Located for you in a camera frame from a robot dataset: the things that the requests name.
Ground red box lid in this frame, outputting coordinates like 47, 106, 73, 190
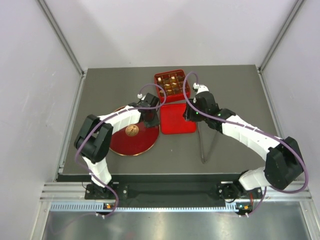
160, 103, 197, 135

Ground round dark red plate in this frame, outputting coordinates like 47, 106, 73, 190
106, 105, 160, 156

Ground metal tongs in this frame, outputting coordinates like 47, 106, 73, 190
196, 123, 219, 165

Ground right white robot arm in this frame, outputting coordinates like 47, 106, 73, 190
183, 90, 306, 198

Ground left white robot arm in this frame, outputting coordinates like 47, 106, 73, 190
74, 93, 160, 199

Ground red chocolate box with tray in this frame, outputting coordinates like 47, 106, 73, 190
154, 69, 186, 103

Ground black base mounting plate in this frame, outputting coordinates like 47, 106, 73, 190
83, 181, 263, 208

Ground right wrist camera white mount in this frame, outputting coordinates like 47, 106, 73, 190
192, 82, 209, 95

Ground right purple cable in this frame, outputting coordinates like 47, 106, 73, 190
182, 71, 310, 195

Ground purple cable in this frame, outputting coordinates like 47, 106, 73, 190
182, 71, 310, 195
74, 83, 166, 218

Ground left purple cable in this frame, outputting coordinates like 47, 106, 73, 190
74, 83, 166, 218

